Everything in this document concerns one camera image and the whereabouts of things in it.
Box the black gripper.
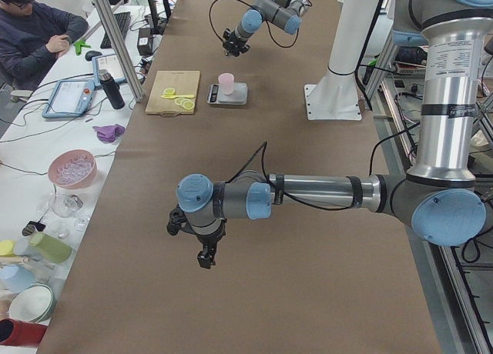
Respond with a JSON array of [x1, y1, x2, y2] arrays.
[[166, 205, 226, 269], [223, 28, 251, 54]]

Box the pink plastic cup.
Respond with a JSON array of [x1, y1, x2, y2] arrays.
[[218, 72, 235, 95]]

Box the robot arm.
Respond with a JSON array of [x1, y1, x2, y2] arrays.
[[222, 0, 312, 57], [166, 0, 492, 269]]

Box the digital kitchen scale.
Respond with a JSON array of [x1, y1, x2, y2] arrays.
[[206, 82, 248, 106]]

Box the green cup lying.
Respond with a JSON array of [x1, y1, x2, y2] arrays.
[[29, 232, 72, 264]]

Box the clear glass cup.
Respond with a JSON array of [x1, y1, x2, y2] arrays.
[[48, 194, 83, 218]]

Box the light blue cup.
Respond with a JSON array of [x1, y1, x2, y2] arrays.
[[1, 265, 35, 293]]

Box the yellow cup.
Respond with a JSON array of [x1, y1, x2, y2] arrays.
[[0, 239, 15, 257]]

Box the red cup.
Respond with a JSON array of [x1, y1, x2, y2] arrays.
[[1, 319, 48, 348]]

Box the bamboo cutting board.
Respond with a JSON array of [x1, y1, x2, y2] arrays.
[[145, 71, 200, 116]]

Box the yellow plastic knife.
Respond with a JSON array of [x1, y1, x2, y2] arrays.
[[160, 94, 196, 99]]

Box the lemon slice far end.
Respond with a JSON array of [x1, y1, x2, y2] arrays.
[[182, 100, 195, 111]]

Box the lemon slice front pair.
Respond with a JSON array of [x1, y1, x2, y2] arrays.
[[163, 88, 176, 96]]

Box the black power adapter box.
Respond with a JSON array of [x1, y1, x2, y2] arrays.
[[137, 28, 153, 56]]

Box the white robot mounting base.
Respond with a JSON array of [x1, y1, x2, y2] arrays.
[[305, 0, 383, 121]]

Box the black keyboard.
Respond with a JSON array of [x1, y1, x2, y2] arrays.
[[99, 11, 132, 50]]

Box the blue teach pendant far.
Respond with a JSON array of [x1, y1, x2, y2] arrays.
[[92, 54, 126, 88]]

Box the blue teach pendant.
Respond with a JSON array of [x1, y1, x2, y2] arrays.
[[42, 79, 96, 119], [92, 54, 126, 88]]

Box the black thermos bottle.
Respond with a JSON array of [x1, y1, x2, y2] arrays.
[[98, 69, 125, 110]]

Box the black computer mouse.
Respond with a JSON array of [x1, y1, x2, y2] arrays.
[[85, 50, 102, 62]]

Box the purple cloth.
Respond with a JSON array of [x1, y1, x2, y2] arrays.
[[92, 124, 126, 143]]

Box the green clamp tool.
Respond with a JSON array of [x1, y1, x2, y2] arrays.
[[73, 39, 92, 55]]

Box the pink bowl with clear items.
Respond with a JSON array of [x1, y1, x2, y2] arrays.
[[48, 149, 97, 189]]

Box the blue teach pendant near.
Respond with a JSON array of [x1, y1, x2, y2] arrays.
[[42, 79, 96, 119]]

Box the white green rim bowl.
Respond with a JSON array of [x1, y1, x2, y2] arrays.
[[8, 284, 55, 323]]

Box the seated person dark sweater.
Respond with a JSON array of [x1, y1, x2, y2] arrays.
[[1, 0, 89, 90]]

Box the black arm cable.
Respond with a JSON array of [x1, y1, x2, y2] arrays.
[[225, 140, 357, 212], [208, 0, 304, 49]]

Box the aluminium frame post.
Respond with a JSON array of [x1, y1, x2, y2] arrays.
[[92, 0, 144, 102]]

